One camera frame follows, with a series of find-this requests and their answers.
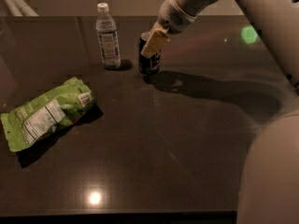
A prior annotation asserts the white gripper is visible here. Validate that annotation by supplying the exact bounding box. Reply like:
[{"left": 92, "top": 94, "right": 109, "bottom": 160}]
[{"left": 140, "top": 0, "right": 200, "bottom": 58}]

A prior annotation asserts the clear plastic water bottle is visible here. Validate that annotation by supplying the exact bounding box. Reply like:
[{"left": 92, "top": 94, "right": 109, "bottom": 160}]
[{"left": 95, "top": 3, "right": 121, "bottom": 69}]

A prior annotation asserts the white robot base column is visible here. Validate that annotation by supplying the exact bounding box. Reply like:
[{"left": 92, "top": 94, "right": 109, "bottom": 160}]
[{"left": 2, "top": 0, "right": 38, "bottom": 17}]

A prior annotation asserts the blue pepsi can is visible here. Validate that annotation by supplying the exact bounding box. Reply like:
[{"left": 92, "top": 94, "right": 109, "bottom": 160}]
[{"left": 138, "top": 32, "right": 161, "bottom": 76}]

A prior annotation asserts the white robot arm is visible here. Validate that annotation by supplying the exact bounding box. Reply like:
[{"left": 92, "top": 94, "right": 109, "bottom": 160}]
[{"left": 141, "top": 0, "right": 299, "bottom": 224}]

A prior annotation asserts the green chip bag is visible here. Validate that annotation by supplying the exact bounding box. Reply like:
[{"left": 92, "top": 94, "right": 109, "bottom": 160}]
[{"left": 1, "top": 77, "right": 95, "bottom": 152}]

